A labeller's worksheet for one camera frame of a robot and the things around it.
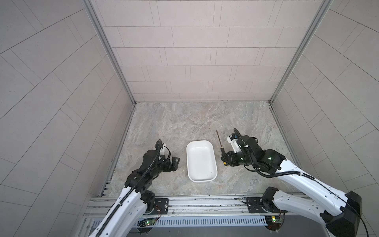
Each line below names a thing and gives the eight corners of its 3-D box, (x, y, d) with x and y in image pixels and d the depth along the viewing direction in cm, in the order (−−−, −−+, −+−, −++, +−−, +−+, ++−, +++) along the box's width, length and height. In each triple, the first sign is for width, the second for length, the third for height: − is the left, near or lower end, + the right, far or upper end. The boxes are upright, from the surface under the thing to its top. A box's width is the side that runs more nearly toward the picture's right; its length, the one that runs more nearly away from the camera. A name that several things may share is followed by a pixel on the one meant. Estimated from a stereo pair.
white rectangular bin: (185, 184, 80) (185, 180, 75) (187, 144, 95) (187, 140, 90) (216, 184, 80) (218, 181, 75) (213, 145, 95) (214, 140, 90)
